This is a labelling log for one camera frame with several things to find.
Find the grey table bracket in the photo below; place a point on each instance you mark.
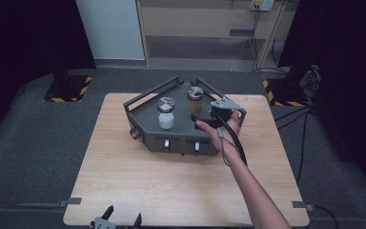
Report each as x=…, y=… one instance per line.
x=71, y=201
x=301, y=205

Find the white panel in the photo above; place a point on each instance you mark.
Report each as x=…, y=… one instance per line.
x=111, y=28

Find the glass jar with brown powder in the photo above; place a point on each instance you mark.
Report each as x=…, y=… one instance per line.
x=195, y=106

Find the dark grey spice rack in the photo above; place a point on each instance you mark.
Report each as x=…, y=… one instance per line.
x=146, y=117

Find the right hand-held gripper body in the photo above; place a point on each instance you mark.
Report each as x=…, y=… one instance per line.
x=220, y=116

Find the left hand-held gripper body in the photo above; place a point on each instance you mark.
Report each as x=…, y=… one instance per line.
x=103, y=223

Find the glass jar with white powder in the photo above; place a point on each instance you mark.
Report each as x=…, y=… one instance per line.
x=166, y=120

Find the person's right hand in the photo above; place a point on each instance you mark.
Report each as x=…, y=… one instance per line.
x=227, y=140

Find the black stand with striped base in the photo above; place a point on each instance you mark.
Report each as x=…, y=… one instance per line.
x=66, y=89
x=282, y=92

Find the wooden shelf unit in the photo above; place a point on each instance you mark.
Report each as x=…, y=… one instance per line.
x=203, y=19

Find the wall power socket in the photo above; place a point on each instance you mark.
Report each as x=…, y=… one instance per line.
x=263, y=4

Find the dark curtain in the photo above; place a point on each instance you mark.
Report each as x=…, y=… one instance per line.
x=19, y=38
x=346, y=63

